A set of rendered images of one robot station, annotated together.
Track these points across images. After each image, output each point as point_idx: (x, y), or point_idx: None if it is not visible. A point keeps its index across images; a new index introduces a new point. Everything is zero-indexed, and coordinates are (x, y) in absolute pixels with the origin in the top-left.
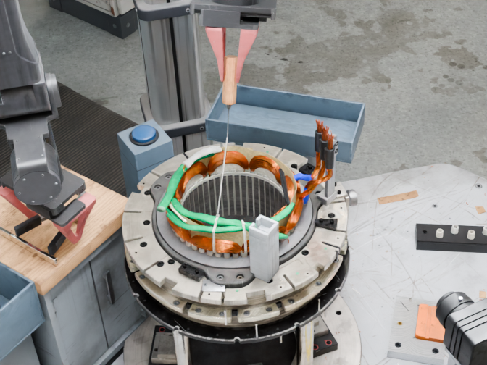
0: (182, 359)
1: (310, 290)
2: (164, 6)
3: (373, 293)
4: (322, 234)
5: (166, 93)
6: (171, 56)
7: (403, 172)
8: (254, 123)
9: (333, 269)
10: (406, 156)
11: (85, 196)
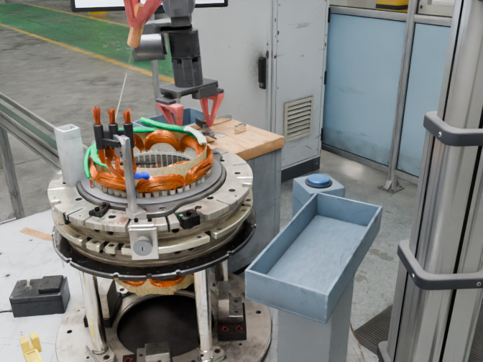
0: None
1: (57, 219)
2: (433, 118)
3: None
4: (92, 209)
5: (416, 216)
6: (426, 179)
7: None
8: (335, 240)
9: (68, 233)
10: None
11: (179, 105)
